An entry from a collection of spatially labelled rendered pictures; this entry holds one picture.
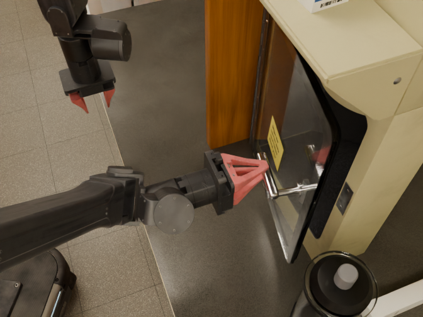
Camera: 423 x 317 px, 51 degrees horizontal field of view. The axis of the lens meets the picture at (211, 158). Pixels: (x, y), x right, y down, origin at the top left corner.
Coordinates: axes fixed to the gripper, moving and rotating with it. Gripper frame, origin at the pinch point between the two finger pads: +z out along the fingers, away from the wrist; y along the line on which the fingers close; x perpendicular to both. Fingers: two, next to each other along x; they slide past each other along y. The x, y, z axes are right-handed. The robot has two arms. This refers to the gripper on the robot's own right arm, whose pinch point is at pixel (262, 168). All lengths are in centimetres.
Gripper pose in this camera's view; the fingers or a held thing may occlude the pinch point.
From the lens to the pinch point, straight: 74.3
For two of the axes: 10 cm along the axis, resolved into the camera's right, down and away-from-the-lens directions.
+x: -3.6, -7.4, 5.7
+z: 9.3, -2.8, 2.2
